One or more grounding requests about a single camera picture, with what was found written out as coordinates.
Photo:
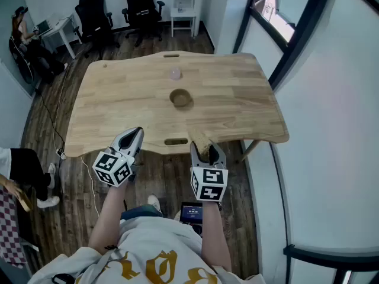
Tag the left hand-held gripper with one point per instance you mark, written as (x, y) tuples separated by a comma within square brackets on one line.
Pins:
[(114, 167)]

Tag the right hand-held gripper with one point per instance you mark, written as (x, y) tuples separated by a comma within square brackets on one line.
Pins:
[(210, 177)]

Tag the person's white printed shirt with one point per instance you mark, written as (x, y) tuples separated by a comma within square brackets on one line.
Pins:
[(154, 247)]

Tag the grey laptop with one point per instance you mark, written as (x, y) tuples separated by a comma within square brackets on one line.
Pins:
[(43, 27)]

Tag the black clip-on device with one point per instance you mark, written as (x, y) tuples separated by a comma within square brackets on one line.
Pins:
[(62, 278)]

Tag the white desk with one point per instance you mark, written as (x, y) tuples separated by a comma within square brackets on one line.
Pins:
[(60, 28)]

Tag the black partition frame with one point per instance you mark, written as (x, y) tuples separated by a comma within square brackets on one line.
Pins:
[(311, 254)]

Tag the black window frame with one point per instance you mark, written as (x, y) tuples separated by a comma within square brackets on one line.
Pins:
[(279, 72)]

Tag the black office chair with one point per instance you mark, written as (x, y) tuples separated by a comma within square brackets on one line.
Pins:
[(140, 7), (91, 19)]

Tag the black phone with lit screen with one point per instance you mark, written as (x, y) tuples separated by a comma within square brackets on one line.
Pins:
[(192, 214)]

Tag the beige sponge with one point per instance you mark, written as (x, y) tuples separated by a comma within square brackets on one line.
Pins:
[(199, 140)]

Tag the person's left forearm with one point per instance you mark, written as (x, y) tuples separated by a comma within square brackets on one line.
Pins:
[(109, 214)]

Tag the white power strip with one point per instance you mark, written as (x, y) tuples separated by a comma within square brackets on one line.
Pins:
[(61, 154)]

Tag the brown wooden bowl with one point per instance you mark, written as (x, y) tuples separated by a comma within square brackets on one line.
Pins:
[(180, 98)]

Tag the person's right forearm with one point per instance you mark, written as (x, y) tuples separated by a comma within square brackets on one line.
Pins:
[(214, 235)]

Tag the red white checkered cloth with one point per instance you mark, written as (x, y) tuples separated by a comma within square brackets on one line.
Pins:
[(9, 232)]

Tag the person's blue jeans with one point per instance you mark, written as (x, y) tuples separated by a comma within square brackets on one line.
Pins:
[(142, 211)]

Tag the small wooden board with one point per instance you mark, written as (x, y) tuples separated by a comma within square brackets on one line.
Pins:
[(25, 201)]

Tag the wooden table leg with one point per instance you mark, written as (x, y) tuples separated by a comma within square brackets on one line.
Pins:
[(250, 150)]

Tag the person's white shoe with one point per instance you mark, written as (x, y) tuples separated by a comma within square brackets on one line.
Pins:
[(178, 215), (154, 203)]

